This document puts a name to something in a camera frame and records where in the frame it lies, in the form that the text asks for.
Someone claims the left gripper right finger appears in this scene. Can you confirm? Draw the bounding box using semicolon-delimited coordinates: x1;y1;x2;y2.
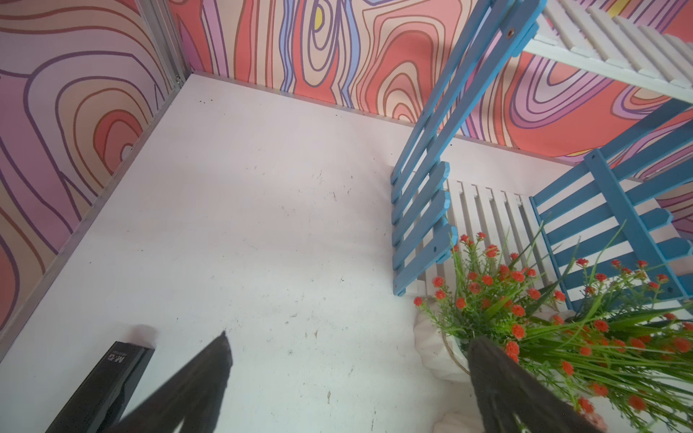
467;337;597;432

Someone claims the blue white wooden plant rack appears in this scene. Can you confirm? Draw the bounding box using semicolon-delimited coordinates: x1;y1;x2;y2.
391;1;692;302

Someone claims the red flower pot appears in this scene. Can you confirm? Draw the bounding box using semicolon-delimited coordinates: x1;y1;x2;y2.
414;234;692;432

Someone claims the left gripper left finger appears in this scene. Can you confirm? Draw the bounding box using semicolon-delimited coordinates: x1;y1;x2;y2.
108;333;233;432

